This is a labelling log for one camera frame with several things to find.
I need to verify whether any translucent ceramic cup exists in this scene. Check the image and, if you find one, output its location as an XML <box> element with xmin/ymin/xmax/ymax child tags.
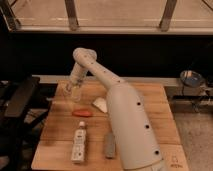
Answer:
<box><xmin>66</xmin><ymin>84</ymin><xmax>81</xmax><ymax>102</ymax></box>

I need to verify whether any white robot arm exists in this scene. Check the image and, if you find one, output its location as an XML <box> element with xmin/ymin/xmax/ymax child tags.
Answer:
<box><xmin>66</xmin><ymin>48</ymin><xmax>169</xmax><ymax>171</ymax></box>

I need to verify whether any orange oblong object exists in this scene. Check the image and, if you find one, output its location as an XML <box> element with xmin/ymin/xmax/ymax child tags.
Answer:
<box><xmin>72</xmin><ymin>110</ymin><xmax>92</xmax><ymax>117</ymax></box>

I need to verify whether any white rectangular block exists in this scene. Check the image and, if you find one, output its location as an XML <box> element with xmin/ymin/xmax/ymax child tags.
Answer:
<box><xmin>93</xmin><ymin>97</ymin><xmax>107</xmax><ymax>113</ymax></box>

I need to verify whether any grey rectangular block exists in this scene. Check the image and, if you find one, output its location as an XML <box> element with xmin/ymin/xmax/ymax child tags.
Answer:
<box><xmin>104</xmin><ymin>132</ymin><xmax>116</xmax><ymax>159</ymax></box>

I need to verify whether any black chair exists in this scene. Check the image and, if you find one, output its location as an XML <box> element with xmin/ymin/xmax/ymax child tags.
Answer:
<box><xmin>0</xmin><ymin>77</ymin><xmax>50</xmax><ymax>171</ymax></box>

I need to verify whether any white bottle with label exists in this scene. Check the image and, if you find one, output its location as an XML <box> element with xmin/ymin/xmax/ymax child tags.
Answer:
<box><xmin>71</xmin><ymin>121</ymin><xmax>87</xmax><ymax>163</ymax></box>

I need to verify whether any round metal dish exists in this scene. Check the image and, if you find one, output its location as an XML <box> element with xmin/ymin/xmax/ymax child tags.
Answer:
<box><xmin>180</xmin><ymin>70</ymin><xmax>204</xmax><ymax>88</ymax></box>

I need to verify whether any metal window frame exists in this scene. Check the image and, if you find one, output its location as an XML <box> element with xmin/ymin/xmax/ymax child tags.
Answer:
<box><xmin>0</xmin><ymin>0</ymin><xmax>213</xmax><ymax>35</ymax></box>

